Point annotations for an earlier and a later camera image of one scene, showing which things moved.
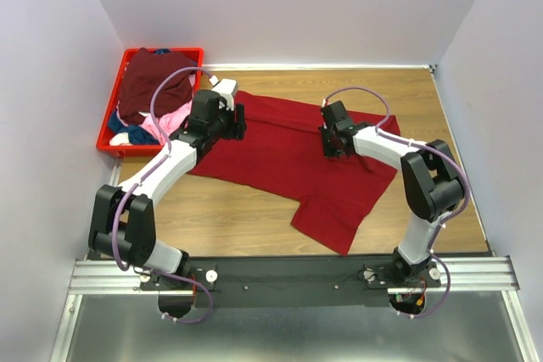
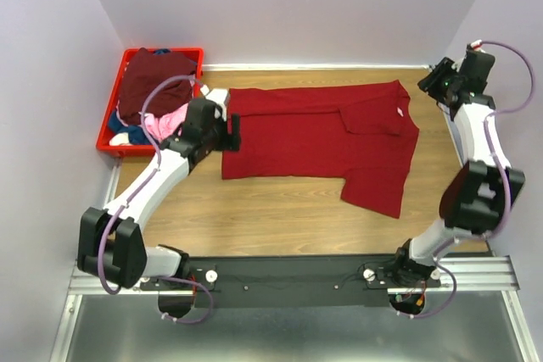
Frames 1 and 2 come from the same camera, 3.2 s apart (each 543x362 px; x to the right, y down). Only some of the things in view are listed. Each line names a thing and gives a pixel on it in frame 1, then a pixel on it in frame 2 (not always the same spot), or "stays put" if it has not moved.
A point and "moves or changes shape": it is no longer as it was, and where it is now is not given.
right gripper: x=328 y=153 -> x=428 y=83
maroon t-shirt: x=142 y=73 stays put
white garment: x=120 y=138 stays put
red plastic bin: x=103 y=140 stays put
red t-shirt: x=282 y=151 moves or changes shape
